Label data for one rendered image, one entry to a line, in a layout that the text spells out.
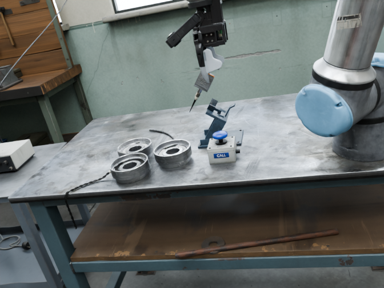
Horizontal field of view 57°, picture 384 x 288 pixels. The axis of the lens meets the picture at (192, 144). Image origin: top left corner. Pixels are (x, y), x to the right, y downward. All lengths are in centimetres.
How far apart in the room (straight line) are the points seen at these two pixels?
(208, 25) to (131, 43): 170
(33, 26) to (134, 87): 80
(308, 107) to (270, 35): 177
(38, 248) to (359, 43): 130
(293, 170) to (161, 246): 47
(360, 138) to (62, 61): 223
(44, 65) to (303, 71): 183
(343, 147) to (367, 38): 31
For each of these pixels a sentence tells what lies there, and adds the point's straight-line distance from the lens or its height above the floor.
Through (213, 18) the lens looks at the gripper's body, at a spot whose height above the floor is 115.
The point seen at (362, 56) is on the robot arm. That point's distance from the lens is 71.
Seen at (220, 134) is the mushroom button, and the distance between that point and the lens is 92.
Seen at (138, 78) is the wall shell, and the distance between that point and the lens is 268.
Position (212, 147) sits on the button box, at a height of 84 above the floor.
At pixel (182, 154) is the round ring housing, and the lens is 94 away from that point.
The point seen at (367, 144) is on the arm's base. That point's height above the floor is 84.
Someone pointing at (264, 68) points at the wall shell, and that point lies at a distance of 253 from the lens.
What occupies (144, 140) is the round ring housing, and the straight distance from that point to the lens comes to 109.
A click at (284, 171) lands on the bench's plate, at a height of 80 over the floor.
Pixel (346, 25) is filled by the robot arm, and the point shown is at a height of 113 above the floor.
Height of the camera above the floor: 124
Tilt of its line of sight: 24 degrees down
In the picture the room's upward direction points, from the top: 12 degrees counter-clockwise
